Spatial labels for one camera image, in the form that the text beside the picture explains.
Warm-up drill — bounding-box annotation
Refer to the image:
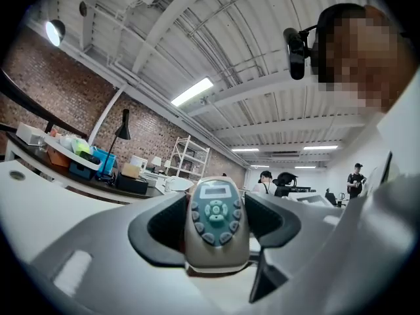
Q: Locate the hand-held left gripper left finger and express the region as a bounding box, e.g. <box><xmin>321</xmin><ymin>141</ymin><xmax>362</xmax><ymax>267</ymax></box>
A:
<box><xmin>31</xmin><ymin>192</ymin><xmax>217</xmax><ymax>315</ymax></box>

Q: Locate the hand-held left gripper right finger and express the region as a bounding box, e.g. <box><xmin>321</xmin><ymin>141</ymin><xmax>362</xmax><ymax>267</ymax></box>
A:
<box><xmin>244</xmin><ymin>192</ymin><xmax>343</xmax><ymax>304</ymax></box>

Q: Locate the grey remote control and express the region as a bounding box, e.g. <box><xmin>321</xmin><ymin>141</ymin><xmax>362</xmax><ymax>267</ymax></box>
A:
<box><xmin>183</xmin><ymin>175</ymin><xmax>251</xmax><ymax>277</ymax></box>

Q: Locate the black box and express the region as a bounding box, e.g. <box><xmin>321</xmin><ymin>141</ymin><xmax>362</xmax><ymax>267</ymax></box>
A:
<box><xmin>115</xmin><ymin>172</ymin><xmax>149</xmax><ymax>196</ymax></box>

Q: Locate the small brown cardboard box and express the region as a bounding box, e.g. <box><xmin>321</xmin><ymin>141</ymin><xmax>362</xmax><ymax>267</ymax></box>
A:
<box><xmin>121</xmin><ymin>162</ymin><xmax>142</xmax><ymax>180</ymax></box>

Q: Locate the blue plastic bin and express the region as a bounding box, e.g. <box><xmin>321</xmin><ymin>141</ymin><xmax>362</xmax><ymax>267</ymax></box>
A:
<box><xmin>89</xmin><ymin>147</ymin><xmax>117</xmax><ymax>177</ymax></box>

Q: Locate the orange box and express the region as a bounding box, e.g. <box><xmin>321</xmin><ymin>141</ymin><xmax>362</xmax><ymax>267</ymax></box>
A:
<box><xmin>47</xmin><ymin>149</ymin><xmax>72</xmax><ymax>169</ymax></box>

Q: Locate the white metal shelf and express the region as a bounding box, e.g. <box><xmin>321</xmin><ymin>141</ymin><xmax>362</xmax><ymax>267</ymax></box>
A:
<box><xmin>168</xmin><ymin>135</ymin><xmax>211</xmax><ymax>180</ymax></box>

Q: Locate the white tray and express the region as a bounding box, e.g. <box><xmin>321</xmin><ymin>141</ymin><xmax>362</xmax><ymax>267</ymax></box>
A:
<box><xmin>43</xmin><ymin>134</ymin><xmax>103</xmax><ymax>172</ymax></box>

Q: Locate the black floor lamp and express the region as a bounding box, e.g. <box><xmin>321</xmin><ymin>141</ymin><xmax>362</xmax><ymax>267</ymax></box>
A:
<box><xmin>97</xmin><ymin>108</ymin><xmax>132</xmax><ymax>180</ymax></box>

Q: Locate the person's white shirt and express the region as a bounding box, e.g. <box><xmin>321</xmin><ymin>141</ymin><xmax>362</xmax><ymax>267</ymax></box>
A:
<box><xmin>357</xmin><ymin>73</ymin><xmax>420</xmax><ymax>195</ymax></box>

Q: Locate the white flat box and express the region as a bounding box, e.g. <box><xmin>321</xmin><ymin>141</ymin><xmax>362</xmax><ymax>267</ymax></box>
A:
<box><xmin>15</xmin><ymin>121</ymin><xmax>46</xmax><ymax>147</ymax></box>

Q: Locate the black handrail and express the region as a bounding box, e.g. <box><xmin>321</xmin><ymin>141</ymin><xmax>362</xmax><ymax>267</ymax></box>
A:
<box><xmin>0</xmin><ymin>70</ymin><xmax>89</xmax><ymax>140</ymax></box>

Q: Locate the person's head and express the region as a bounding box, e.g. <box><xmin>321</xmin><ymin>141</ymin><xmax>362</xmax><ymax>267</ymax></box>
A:
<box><xmin>316</xmin><ymin>2</ymin><xmax>411</xmax><ymax>114</ymax></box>

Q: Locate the black dome pendant lamp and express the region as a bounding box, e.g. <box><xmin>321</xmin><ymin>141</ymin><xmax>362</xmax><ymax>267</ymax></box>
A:
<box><xmin>45</xmin><ymin>19</ymin><xmax>67</xmax><ymax>48</ymax></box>

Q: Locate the black head-worn camera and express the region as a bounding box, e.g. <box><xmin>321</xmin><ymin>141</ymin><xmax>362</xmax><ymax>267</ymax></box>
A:
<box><xmin>282</xmin><ymin>24</ymin><xmax>318</xmax><ymax>81</ymax></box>

